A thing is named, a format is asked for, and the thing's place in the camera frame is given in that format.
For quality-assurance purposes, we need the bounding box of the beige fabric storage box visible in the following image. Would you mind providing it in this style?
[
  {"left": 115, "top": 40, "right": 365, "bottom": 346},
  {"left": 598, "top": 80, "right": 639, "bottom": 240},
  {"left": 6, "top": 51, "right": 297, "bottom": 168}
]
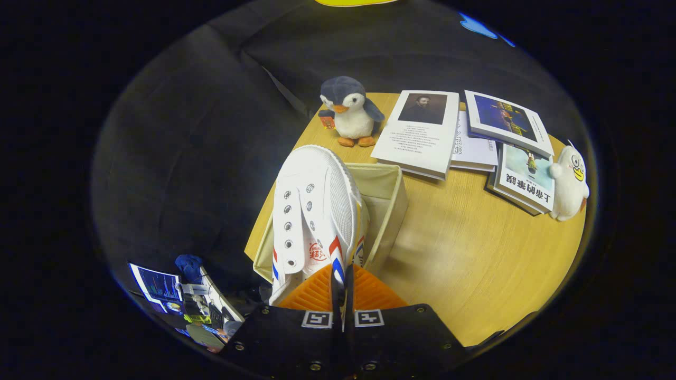
[{"left": 252, "top": 163, "right": 410, "bottom": 283}]

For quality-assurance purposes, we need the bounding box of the white duck plush toy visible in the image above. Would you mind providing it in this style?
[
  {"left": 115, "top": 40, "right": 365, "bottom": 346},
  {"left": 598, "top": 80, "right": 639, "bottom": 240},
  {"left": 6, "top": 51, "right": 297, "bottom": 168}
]
[{"left": 548, "top": 140, "right": 590, "bottom": 222}]

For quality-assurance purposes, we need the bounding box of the computer monitor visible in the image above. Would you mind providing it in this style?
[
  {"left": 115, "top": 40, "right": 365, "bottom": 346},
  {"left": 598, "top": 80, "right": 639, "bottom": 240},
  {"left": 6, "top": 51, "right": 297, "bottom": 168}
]
[{"left": 128, "top": 262, "right": 184, "bottom": 313}]

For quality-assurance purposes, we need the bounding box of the plain white book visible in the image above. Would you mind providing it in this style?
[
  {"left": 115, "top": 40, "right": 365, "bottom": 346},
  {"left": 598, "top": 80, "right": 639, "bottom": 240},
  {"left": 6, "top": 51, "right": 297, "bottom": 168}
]
[{"left": 450, "top": 110, "right": 500, "bottom": 173}]

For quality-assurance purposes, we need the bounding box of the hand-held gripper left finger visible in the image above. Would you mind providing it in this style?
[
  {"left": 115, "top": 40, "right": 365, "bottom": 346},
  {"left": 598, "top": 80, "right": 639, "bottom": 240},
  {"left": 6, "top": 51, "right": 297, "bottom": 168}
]
[{"left": 219, "top": 264, "right": 341, "bottom": 380}]

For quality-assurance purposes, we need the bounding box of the dark thick book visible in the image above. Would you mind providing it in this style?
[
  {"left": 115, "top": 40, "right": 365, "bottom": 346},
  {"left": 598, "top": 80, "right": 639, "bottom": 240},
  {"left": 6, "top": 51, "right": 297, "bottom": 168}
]
[{"left": 484, "top": 172, "right": 544, "bottom": 217}]

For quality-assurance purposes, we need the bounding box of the pale blue cover book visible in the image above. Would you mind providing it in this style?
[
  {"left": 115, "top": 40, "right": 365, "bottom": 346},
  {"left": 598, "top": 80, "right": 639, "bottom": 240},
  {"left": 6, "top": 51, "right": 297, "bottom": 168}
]
[{"left": 494, "top": 142, "right": 556, "bottom": 212}]

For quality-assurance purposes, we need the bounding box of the blue night photo book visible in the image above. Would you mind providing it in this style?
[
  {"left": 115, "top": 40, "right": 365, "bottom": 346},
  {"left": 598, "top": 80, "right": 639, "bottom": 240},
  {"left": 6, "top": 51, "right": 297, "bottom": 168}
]
[{"left": 464, "top": 90, "right": 555, "bottom": 158}]

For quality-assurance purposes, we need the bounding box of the blue cloth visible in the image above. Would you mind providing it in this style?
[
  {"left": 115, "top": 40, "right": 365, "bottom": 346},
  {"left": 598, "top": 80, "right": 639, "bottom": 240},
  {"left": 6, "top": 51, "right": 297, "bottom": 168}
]
[{"left": 175, "top": 254, "right": 204, "bottom": 284}]

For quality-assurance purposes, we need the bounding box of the penguin plush toy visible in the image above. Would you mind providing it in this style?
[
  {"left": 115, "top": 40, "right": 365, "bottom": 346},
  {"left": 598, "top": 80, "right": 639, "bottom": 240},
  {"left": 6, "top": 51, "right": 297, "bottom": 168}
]
[{"left": 318, "top": 76, "right": 386, "bottom": 148}]

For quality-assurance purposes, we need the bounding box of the portrait cover book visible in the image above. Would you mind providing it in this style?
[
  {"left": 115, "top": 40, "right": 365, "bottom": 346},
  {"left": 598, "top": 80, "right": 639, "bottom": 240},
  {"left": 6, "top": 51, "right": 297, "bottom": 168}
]
[{"left": 370, "top": 90, "right": 461, "bottom": 181}]

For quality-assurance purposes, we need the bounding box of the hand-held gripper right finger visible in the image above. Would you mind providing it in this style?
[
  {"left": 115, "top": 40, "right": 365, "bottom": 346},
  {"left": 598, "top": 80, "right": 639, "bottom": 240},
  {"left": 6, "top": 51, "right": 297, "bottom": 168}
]
[{"left": 346, "top": 264, "right": 468, "bottom": 380}]

